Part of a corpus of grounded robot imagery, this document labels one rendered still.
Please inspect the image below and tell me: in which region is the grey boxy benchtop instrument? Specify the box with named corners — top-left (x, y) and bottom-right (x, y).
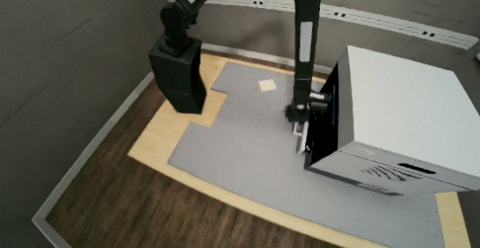
top-left (293, 45), bottom-right (480, 196)

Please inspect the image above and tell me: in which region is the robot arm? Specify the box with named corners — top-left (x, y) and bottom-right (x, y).
top-left (158, 0), bottom-right (329, 112)

